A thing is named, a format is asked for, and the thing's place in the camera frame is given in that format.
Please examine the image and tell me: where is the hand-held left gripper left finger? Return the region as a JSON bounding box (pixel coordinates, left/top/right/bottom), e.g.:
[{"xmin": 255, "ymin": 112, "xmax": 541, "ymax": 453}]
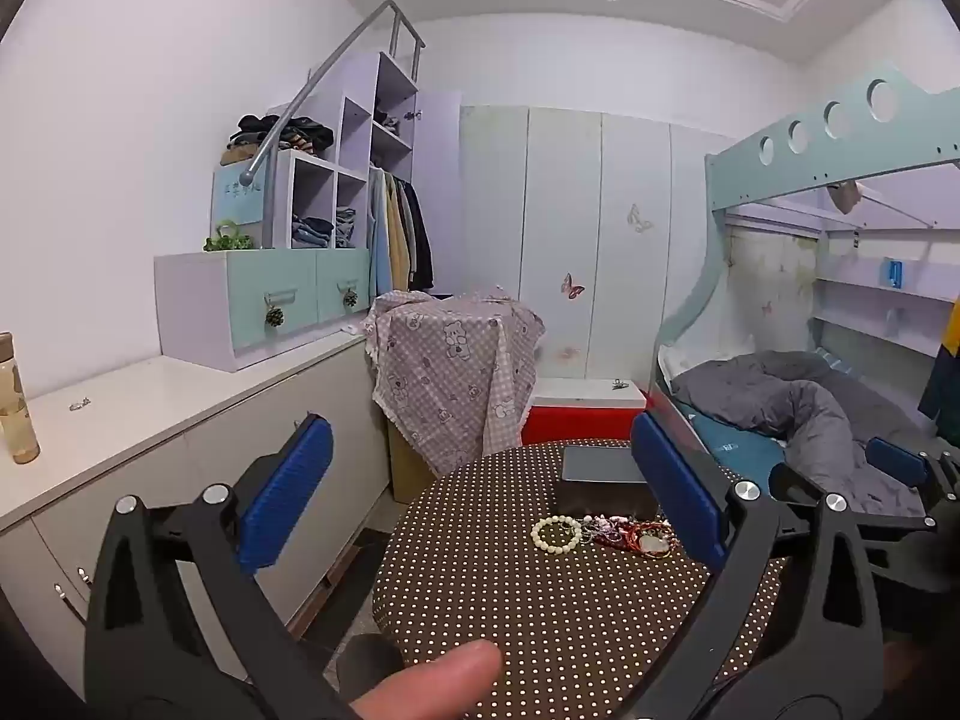
[{"xmin": 82, "ymin": 414, "xmax": 353, "ymax": 720}]

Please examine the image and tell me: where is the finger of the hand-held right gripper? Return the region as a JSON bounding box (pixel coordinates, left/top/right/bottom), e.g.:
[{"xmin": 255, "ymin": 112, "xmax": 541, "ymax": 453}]
[
  {"xmin": 865, "ymin": 437, "xmax": 932, "ymax": 487},
  {"xmin": 770, "ymin": 462, "xmax": 826, "ymax": 522}
]

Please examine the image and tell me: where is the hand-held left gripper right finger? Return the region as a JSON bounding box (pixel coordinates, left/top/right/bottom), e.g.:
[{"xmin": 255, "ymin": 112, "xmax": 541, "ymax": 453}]
[{"xmin": 630, "ymin": 411, "xmax": 886, "ymax": 720}]

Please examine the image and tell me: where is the dark jewelry box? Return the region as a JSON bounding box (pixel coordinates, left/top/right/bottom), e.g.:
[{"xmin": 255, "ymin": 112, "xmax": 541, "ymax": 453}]
[{"xmin": 553, "ymin": 445, "xmax": 665, "ymax": 520}]

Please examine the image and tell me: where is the person's left hand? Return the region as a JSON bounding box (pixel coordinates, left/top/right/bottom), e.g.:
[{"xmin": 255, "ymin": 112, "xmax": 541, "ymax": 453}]
[{"xmin": 351, "ymin": 640, "xmax": 505, "ymax": 720}]

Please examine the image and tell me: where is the blue bed sheet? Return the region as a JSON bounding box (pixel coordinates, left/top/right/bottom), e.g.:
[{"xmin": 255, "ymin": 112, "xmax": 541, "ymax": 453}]
[{"xmin": 690, "ymin": 412, "xmax": 788, "ymax": 482}]

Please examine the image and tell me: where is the grey duvet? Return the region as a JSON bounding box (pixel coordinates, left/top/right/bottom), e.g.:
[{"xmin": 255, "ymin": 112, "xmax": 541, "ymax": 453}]
[{"xmin": 670, "ymin": 350, "xmax": 938, "ymax": 518}]

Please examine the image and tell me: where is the white low cabinet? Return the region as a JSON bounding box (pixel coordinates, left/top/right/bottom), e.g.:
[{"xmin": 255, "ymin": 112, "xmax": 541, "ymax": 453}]
[{"xmin": 0, "ymin": 326, "xmax": 392, "ymax": 691}]

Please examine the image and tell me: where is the dark green hanging garment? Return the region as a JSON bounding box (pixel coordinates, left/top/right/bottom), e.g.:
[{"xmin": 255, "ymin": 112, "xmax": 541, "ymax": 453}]
[{"xmin": 916, "ymin": 307, "xmax": 960, "ymax": 428}]

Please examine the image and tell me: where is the red storage box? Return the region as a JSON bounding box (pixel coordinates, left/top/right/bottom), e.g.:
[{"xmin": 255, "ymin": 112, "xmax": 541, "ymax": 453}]
[{"xmin": 521, "ymin": 377, "xmax": 647, "ymax": 447}]

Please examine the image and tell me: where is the tan wooden cabinet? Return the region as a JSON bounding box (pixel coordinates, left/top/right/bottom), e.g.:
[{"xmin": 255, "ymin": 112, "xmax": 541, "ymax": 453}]
[{"xmin": 388, "ymin": 416, "xmax": 436, "ymax": 503}]

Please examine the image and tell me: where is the round polka-dot table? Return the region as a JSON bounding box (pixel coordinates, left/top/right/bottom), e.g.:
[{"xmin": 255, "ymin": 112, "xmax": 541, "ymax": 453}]
[{"xmin": 373, "ymin": 441, "xmax": 788, "ymax": 720}]

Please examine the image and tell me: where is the teal drawer unit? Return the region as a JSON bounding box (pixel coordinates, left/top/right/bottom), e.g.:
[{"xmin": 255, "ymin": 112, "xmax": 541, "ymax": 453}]
[{"xmin": 154, "ymin": 244, "xmax": 374, "ymax": 372}]

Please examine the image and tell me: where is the pink checked cloth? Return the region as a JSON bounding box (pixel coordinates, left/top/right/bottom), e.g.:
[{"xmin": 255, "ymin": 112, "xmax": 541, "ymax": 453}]
[{"xmin": 362, "ymin": 285, "xmax": 547, "ymax": 477}]

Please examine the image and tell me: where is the green plant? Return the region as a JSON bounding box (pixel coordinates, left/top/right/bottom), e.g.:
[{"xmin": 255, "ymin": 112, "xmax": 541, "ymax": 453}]
[{"xmin": 204, "ymin": 220, "xmax": 254, "ymax": 253}]

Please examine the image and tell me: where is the yellow hanging garment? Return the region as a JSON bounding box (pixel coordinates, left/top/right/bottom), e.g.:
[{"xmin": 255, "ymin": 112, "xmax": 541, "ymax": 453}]
[{"xmin": 386, "ymin": 172, "xmax": 413, "ymax": 292}]

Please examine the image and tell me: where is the tan drink bottle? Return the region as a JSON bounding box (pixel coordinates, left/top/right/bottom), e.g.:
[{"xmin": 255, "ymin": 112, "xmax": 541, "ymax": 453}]
[{"xmin": 0, "ymin": 331, "xmax": 42, "ymax": 466}]

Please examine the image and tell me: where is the black hanging garment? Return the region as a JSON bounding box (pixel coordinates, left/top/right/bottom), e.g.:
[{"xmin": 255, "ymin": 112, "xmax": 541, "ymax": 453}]
[{"xmin": 409, "ymin": 180, "xmax": 434, "ymax": 290}]

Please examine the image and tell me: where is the grey hanging garment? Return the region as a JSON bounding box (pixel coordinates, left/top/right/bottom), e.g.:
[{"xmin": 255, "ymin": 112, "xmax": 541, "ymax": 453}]
[{"xmin": 399, "ymin": 180, "xmax": 418, "ymax": 290}]

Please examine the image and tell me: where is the light blue box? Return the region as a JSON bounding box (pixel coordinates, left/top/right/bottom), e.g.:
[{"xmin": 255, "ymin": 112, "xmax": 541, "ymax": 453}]
[{"xmin": 212, "ymin": 161, "xmax": 265, "ymax": 226}]

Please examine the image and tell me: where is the white wardrobe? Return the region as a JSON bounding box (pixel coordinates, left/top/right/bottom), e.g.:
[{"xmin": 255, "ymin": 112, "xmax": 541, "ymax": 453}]
[{"xmin": 459, "ymin": 105, "xmax": 740, "ymax": 383}]

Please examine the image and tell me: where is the pile of dark clothes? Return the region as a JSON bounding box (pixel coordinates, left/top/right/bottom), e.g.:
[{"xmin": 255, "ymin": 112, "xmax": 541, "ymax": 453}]
[{"xmin": 229, "ymin": 114, "xmax": 335, "ymax": 158}]

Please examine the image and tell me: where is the lavender cubby shelf unit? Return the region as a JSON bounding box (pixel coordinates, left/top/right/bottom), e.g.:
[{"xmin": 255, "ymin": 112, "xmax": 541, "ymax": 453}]
[{"xmin": 261, "ymin": 51, "xmax": 462, "ymax": 293}]

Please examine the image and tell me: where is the metal handrail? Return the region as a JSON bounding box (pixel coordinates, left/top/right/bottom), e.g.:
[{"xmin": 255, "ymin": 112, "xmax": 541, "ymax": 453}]
[{"xmin": 238, "ymin": 1, "xmax": 426, "ymax": 188}]

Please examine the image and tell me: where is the white bead bracelet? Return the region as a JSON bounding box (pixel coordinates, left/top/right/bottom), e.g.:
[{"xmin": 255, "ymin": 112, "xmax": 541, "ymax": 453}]
[{"xmin": 530, "ymin": 514, "xmax": 584, "ymax": 550}]

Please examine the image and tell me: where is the teal bunk bed frame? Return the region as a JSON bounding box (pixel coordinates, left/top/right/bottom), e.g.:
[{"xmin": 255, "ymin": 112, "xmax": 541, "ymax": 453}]
[{"xmin": 652, "ymin": 64, "xmax": 960, "ymax": 466}]

